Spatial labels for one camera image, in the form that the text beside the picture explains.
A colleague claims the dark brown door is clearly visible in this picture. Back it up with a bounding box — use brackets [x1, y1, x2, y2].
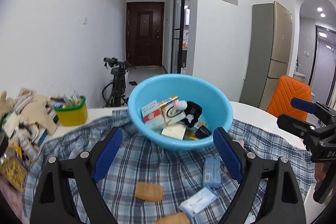
[125, 2, 165, 67]

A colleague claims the white cream box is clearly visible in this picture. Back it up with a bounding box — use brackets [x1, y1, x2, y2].
[161, 111, 186, 140]

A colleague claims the white blue tissue pack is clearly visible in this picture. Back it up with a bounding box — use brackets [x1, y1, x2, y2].
[179, 187, 218, 218]

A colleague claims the gold snack bag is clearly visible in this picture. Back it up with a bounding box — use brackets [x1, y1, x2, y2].
[1, 157, 27, 193]

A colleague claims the grey refrigerator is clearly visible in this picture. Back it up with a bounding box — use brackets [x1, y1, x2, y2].
[240, 2, 292, 110]

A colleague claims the blue plaid cloth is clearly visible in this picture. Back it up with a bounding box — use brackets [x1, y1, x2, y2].
[22, 115, 315, 223]

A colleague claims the black fluffy hair scrunchie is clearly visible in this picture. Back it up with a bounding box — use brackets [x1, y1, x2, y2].
[181, 101, 203, 128]

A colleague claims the brown sponge pad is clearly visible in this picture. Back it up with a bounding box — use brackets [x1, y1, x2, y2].
[134, 181, 163, 202]

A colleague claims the black bicycle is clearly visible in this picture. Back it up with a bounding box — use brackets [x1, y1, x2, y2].
[101, 57, 135, 107]

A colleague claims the black small box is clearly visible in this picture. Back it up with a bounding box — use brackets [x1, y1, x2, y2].
[195, 126, 212, 139]

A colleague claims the light blue soap bar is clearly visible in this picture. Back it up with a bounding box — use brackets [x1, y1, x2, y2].
[203, 158, 221, 189]

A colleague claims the yellow green plastic bin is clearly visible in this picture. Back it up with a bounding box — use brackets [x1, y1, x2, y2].
[54, 96, 88, 126]

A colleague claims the blue plastic basin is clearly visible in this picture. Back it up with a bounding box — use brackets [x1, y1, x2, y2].
[128, 74, 233, 151]

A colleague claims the orange brown sponge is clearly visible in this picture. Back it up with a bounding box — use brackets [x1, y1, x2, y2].
[156, 211, 190, 224]

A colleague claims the orange chair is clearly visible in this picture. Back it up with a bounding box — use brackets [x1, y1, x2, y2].
[266, 76, 311, 121]

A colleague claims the red silver cigarette pack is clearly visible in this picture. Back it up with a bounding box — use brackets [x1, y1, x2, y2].
[141, 100, 166, 132]

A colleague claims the gold blue cigarette pack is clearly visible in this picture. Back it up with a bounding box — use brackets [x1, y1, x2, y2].
[159, 96, 178, 108]

